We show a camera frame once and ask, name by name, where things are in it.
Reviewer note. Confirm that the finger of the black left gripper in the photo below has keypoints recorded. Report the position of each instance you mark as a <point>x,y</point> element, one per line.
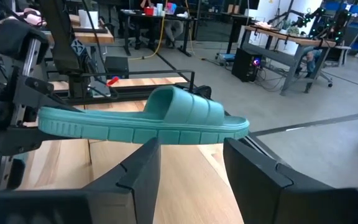
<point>17,140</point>
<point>39,96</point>

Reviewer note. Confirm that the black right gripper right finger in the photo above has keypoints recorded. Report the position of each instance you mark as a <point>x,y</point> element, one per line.
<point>259,186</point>

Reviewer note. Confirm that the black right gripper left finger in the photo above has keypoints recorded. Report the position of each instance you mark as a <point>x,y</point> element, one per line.
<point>141,180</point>

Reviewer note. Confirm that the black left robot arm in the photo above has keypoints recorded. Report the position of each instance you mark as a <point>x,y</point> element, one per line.
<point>61,46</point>

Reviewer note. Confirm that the pink object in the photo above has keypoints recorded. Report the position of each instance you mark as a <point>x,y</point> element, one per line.
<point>34,17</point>

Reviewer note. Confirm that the wooden desk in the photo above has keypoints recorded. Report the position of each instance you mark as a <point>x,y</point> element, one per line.
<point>89,36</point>

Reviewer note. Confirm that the white paper roll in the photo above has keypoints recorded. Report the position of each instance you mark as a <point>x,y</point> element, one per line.
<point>82,18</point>
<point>93,19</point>

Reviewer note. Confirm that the small red object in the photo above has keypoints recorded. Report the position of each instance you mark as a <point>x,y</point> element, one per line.
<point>112,81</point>

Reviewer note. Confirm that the black box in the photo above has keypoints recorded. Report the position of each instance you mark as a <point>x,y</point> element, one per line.
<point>117,65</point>

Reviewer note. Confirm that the black desk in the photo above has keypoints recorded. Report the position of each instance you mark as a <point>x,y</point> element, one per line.
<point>126,34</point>
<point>235,31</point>

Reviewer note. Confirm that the black computer tower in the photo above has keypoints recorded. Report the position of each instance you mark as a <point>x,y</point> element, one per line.
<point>244,67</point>

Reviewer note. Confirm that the red container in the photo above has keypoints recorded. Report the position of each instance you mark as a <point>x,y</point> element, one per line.
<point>148,11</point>

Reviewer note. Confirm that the person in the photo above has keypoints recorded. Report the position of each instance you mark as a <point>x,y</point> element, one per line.
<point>174,29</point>
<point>146,3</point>
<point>311,60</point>

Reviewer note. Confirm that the blue floor dolly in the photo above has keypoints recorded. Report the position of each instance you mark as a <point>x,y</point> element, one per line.
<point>227,57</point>

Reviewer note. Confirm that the white container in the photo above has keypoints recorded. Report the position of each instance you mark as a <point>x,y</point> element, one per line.
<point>159,9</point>

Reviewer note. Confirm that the wooden workbench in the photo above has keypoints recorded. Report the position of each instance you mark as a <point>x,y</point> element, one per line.
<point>291,39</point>

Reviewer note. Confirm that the pink blue package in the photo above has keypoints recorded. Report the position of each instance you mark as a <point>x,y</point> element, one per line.
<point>171,7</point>

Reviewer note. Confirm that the office chair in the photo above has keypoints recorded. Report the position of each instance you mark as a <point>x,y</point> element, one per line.
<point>337,51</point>

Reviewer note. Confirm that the small potted plant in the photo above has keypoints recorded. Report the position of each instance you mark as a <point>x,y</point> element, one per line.
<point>289,28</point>

